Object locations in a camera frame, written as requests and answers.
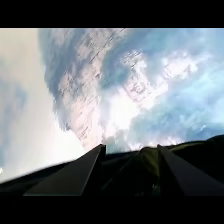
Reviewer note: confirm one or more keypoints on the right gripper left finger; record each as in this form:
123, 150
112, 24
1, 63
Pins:
75, 178

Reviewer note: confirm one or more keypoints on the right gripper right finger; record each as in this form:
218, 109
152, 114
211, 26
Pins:
185, 180

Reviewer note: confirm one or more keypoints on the dark green garment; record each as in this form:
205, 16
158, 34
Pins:
148, 161

